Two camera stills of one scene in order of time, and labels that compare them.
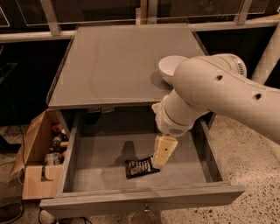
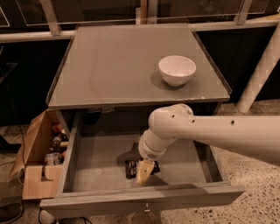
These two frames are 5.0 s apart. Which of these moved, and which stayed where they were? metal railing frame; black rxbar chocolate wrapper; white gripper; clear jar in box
Moved: white gripper
Stayed: black rxbar chocolate wrapper; metal railing frame; clear jar in box
